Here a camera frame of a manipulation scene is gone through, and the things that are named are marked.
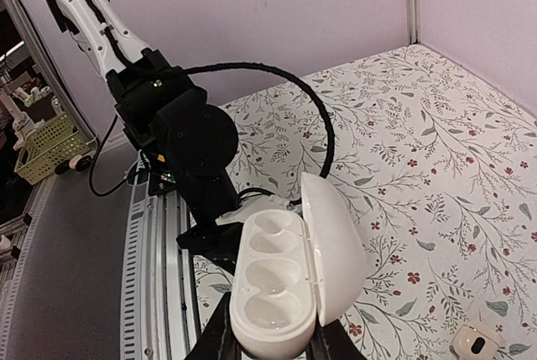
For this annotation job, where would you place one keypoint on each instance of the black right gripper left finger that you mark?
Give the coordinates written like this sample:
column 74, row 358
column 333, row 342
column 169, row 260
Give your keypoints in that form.
column 217, row 341

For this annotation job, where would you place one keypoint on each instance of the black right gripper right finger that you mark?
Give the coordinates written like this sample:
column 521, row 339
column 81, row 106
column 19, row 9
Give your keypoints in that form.
column 331, row 342

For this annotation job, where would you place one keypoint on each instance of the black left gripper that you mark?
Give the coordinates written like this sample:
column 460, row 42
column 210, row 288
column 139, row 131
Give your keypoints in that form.
column 161, row 105

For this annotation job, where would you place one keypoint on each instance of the white earbud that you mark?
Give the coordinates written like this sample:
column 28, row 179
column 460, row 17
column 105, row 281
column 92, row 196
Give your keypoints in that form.
column 295, row 269

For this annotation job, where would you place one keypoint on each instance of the cream earbud case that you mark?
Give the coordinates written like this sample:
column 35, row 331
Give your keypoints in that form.
column 475, row 340

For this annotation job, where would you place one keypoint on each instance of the yellow perforated basket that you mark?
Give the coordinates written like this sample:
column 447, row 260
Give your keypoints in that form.
column 57, row 141

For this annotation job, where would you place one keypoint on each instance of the floral patterned mat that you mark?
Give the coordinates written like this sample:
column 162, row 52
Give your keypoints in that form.
column 438, row 169

